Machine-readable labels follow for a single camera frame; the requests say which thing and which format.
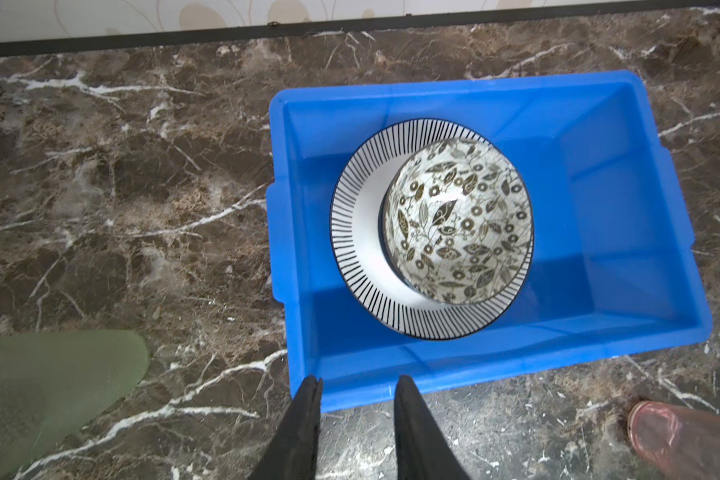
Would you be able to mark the pink glass cup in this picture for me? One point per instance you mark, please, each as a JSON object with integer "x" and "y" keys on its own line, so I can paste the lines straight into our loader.
{"x": 681, "y": 442}

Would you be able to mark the black striped rim plate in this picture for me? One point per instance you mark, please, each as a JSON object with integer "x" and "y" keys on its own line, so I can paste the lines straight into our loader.
{"x": 358, "y": 244}

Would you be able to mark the blue plastic bin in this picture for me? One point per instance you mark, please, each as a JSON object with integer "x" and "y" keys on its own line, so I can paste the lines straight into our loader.
{"x": 612, "y": 271}

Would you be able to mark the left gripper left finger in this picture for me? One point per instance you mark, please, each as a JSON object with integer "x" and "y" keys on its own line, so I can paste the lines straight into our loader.
{"x": 293, "y": 451}

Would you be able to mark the leaf pattern ceramic bowl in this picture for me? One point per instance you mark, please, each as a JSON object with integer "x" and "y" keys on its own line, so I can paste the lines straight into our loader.
{"x": 457, "y": 221}

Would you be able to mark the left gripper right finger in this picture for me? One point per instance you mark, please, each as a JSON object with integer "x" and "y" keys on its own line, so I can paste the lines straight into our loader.
{"x": 421, "y": 449}

